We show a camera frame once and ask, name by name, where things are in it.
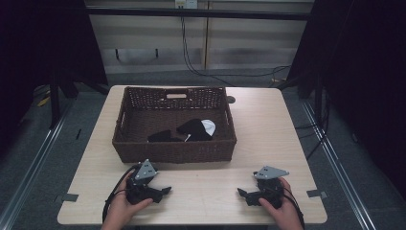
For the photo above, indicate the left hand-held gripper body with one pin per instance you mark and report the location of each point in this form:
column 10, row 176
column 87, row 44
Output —
column 138, row 191

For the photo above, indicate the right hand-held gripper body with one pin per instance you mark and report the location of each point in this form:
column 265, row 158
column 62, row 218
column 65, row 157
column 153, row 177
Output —
column 271, row 190

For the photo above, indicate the brown wicker basket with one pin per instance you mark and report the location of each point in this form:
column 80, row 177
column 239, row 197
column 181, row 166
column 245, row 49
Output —
column 174, row 153

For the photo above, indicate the small black cloth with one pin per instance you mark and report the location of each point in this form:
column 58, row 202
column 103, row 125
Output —
column 161, row 136

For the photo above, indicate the white cloth piece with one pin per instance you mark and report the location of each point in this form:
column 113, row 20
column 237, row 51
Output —
column 210, row 126

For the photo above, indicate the person's left hand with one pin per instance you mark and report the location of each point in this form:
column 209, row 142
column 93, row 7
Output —
column 119, row 209

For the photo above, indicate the person's right hand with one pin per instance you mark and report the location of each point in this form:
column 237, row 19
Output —
column 284, row 214

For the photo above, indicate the grey tape piece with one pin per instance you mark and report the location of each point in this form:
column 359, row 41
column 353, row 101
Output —
column 70, row 197
column 317, row 193

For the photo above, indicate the dark round table grommet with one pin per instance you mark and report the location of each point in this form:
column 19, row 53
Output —
column 230, row 99

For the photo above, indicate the black metal stand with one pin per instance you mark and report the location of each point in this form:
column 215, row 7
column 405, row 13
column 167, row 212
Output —
column 55, row 102

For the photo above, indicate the yellow floor object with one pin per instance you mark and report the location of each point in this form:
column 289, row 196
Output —
column 43, row 101

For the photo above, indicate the black curtain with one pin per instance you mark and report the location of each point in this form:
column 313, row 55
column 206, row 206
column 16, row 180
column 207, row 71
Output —
column 44, row 44
column 364, row 70

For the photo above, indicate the metal floor rail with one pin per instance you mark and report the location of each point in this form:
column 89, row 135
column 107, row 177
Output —
column 30, row 166
column 338, row 166

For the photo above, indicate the black horizontal frame bar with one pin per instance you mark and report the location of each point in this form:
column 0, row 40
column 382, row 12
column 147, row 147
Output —
column 198, row 13

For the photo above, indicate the white wall socket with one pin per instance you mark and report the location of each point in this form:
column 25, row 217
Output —
column 186, row 3

